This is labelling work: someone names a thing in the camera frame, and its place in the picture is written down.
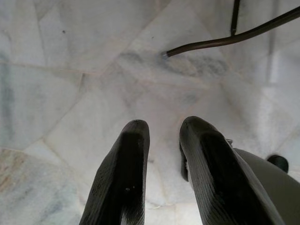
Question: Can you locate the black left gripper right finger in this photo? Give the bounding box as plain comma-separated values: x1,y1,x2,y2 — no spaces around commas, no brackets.
179,116,285,225

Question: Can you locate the black robot left foot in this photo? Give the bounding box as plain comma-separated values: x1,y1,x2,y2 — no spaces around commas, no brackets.
267,154,289,173

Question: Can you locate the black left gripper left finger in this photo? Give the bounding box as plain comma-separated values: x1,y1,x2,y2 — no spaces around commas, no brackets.
79,119,150,225

